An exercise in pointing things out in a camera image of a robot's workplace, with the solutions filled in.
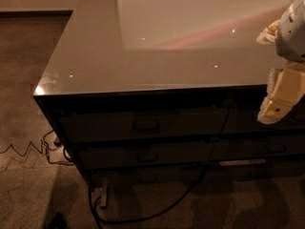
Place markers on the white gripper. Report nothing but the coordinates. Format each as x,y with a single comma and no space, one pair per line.
292,35

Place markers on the dark glossy drawer cabinet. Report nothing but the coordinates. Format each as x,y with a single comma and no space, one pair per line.
119,56

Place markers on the dark baseboard strip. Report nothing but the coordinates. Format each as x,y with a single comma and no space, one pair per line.
35,13

